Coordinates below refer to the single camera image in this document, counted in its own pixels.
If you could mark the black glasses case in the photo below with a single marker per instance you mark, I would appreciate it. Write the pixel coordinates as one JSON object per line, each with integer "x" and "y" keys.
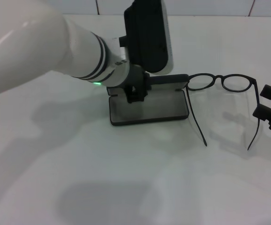
{"x": 149, "y": 110}

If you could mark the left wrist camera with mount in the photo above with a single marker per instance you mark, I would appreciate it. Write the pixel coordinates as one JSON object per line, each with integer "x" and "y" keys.
{"x": 145, "y": 35}

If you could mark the black glasses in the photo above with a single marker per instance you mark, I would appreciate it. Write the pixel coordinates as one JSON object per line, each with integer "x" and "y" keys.
{"x": 219, "y": 76}

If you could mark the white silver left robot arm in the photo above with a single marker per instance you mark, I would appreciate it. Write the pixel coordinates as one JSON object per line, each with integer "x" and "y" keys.
{"x": 32, "y": 47}

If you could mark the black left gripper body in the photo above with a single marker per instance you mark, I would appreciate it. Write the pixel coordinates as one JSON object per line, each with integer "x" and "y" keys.
{"x": 137, "y": 79}

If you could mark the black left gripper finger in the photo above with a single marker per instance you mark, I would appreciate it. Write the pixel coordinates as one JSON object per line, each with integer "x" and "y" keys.
{"x": 136, "y": 98}

